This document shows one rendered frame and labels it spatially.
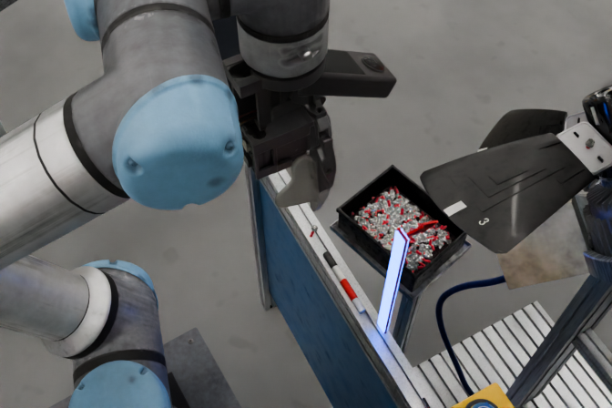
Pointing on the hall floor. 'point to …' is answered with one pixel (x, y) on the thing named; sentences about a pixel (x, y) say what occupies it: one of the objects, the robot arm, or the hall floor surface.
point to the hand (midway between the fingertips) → (306, 178)
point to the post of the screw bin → (405, 321)
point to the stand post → (562, 340)
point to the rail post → (258, 237)
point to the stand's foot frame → (511, 365)
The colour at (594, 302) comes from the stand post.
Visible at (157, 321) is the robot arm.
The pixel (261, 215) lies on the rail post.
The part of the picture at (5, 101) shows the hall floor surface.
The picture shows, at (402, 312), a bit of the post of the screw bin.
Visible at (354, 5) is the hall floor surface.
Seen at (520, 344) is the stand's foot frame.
